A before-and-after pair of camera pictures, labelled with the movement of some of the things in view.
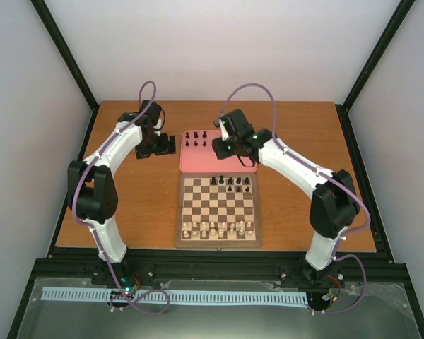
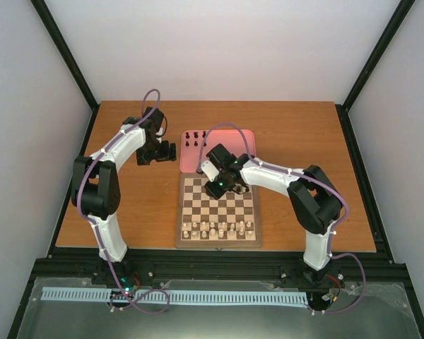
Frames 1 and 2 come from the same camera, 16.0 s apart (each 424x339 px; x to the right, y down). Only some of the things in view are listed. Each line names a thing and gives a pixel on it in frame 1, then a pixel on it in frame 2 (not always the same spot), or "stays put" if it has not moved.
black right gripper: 220,152 → 214,193
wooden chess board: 218,210 stays put
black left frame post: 57,38 stays put
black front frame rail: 148,266 stays put
